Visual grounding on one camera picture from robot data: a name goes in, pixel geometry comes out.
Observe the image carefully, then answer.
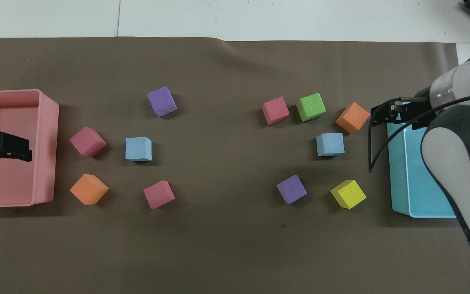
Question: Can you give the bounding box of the orange foam cube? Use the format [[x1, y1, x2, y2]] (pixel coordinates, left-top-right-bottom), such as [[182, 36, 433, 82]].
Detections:
[[336, 102, 371, 134], [70, 174, 109, 205]]

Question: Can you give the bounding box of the black cable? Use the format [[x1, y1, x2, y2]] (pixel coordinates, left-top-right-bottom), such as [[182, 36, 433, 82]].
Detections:
[[368, 93, 470, 174]]

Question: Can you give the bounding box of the light blue foam cube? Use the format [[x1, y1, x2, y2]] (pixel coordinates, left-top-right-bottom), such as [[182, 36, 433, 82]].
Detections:
[[125, 137, 153, 162], [316, 133, 346, 157]]

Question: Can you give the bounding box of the yellow foam cube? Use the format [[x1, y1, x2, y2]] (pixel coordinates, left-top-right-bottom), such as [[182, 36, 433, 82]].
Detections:
[[330, 180, 367, 210]]

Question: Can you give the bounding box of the green foam cube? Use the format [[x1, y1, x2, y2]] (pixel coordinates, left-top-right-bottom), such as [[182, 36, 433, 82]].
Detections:
[[296, 93, 326, 123]]

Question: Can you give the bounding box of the light blue plastic bin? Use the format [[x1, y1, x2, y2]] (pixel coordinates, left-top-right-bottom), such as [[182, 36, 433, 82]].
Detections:
[[387, 122, 458, 218]]

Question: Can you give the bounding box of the pink plastic bin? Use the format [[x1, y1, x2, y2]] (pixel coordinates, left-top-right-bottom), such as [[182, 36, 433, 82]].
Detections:
[[0, 89, 60, 209]]

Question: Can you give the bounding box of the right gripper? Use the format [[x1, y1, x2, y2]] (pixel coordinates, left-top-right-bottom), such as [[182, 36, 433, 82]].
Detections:
[[403, 87, 438, 130]]

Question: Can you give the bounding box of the purple foam cube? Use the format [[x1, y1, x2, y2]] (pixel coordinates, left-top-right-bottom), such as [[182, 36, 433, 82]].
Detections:
[[147, 86, 177, 118], [276, 175, 308, 204]]

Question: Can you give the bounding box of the pink foam cube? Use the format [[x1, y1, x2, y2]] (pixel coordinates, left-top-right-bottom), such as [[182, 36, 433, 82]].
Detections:
[[69, 126, 107, 158], [143, 180, 176, 209], [262, 96, 290, 125]]

